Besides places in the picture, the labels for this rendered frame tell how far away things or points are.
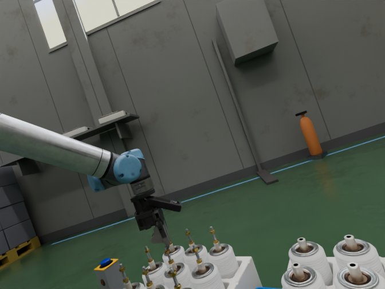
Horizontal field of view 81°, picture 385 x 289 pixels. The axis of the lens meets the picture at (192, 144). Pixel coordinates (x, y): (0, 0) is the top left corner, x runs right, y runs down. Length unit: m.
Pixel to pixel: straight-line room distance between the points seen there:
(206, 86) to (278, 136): 1.21
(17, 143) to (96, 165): 0.16
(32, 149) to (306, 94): 3.20
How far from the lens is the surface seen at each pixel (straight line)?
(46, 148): 0.60
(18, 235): 4.23
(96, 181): 0.73
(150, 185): 0.80
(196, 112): 3.22
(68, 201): 4.10
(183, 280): 0.87
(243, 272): 0.89
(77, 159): 0.60
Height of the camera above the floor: 0.64
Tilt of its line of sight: 1 degrees up
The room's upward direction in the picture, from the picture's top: 20 degrees counter-clockwise
